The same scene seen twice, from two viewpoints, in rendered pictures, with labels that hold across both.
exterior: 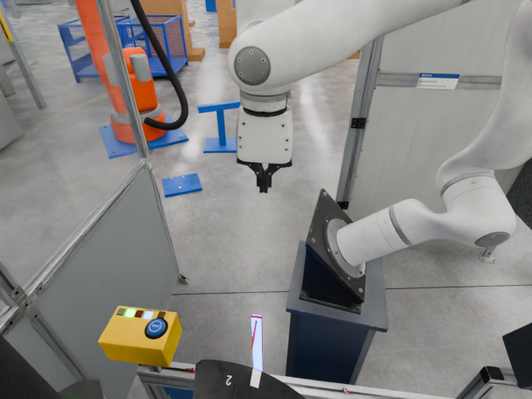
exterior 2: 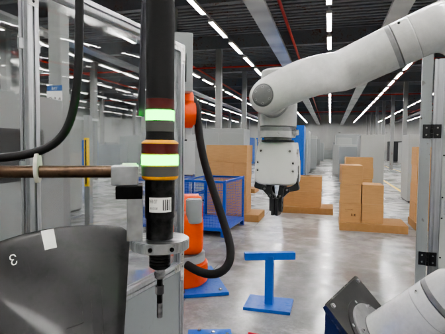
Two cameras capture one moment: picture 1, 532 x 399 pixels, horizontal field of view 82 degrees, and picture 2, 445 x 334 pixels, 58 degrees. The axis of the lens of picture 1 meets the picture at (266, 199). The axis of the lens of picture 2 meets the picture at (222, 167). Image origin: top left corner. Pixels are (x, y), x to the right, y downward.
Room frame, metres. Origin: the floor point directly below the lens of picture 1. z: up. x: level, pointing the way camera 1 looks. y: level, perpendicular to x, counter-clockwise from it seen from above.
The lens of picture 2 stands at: (-0.41, -0.14, 1.57)
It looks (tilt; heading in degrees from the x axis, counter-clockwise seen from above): 3 degrees down; 17
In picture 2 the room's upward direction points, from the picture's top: 1 degrees clockwise
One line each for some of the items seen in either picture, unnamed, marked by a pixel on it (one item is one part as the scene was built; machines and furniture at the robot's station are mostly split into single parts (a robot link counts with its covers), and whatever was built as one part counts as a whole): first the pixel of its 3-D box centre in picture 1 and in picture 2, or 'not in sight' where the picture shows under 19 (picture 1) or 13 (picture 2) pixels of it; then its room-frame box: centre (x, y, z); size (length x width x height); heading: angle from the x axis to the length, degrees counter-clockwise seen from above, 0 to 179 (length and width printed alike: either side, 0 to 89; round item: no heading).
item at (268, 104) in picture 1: (266, 96); (279, 133); (0.51, 0.00, 1.60); 0.09 x 0.08 x 0.03; 84
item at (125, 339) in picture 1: (143, 336); not in sight; (0.41, 0.31, 1.02); 0.16 x 0.10 x 0.11; 83
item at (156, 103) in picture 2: not in sight; (159, 104); (0.02, 0.06, 1.62); 0.03 x 0.03 x 0.01
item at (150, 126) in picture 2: not in sight; (159, 126); (0.02, 0.06, 1.59); 0.03 x 0.03 x 0.01
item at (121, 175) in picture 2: not in sight; (151, 207); (0.01, 0.07, 1.50); 0.09 x 0.07 x 0.10; 118
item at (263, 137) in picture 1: (264, 131); (277, 160); (0.51, 0.00, 1.54); 0.10 x 0.07 x 0.11; 84
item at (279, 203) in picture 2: (272, 176); (283, 201); (0.51, -0.01, 1.44); 0.03 x 0.03 x 0.07; 84
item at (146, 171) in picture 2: not in sight; (159, 170); (0.02, 0.06, 1.54); 0.04 x 0.04 x 0.01
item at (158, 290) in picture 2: not in sight; (159, 295); (0.02, 0.06, 1.39); 0.01 x 0.01 x 0.05
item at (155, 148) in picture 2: not in sight; (159, 148); (0.02, 0.06, 1.56); 0.04 x 0.04 x 0.01
